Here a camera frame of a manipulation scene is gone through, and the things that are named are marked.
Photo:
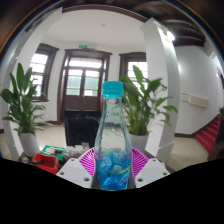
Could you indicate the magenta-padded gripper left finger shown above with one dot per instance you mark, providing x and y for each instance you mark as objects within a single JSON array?
[{"x": 73, "y": 171}]

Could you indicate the black chair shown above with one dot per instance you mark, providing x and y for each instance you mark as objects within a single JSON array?
[{"x": 81, "y": 128}]

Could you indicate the green exit sign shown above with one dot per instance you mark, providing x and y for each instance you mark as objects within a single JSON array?
[{"x": 82, "y": 46}]

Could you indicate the white wall radiator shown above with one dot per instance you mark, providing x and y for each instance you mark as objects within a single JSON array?
[{"x": 198, "y": 100}]

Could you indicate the green and white box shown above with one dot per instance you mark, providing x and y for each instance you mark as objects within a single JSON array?
[{"x": 53, "y": 151}]

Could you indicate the wooden tray with small cups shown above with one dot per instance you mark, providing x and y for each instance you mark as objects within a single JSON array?
[{"x": 77, "y": 151}]

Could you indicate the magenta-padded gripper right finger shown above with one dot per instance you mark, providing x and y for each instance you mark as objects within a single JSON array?
[{"x": 151, "y": 171}]

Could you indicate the dark-framed window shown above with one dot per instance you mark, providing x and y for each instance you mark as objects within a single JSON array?
[
  {"x": 38, "y": 70},
  {"x": 131, "y": 68}
]

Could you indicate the red box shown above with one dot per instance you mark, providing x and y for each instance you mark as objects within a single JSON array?
[{"x": 45, "y": 163}]

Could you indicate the clear bottle with blue cap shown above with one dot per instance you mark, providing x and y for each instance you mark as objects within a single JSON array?
[{"x": 112, "y": 133}]

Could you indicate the leafy plant in white pot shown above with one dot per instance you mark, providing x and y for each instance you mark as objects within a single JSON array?
[
  {"x": 29, "y": 143},
  {"x": 138, "y": 141}
]

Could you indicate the red carpeted staircase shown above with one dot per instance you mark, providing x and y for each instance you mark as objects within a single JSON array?
[{"x": 208, "y": 135}]

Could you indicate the dark wooden double door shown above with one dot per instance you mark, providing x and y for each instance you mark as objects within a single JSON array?
[{"x": 81, "y": 100}]

